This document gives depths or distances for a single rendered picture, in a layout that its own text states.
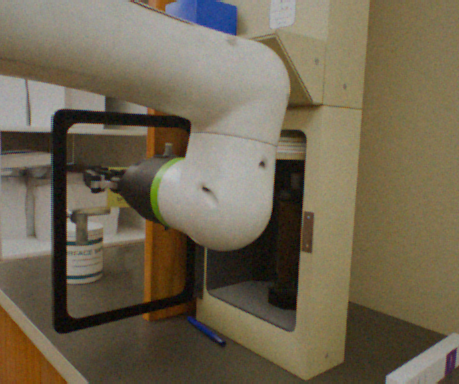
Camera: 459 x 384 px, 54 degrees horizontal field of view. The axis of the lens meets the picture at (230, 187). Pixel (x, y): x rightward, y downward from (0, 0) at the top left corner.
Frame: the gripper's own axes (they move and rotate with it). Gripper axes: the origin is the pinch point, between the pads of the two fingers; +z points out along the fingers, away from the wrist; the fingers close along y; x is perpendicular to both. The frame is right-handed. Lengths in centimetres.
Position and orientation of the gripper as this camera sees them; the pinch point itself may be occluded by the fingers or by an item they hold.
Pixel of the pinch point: (95, 174)
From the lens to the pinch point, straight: 81.0
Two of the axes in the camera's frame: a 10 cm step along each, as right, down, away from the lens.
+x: -0.4, 9.9, 1.1
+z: -6.5, -1.1, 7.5
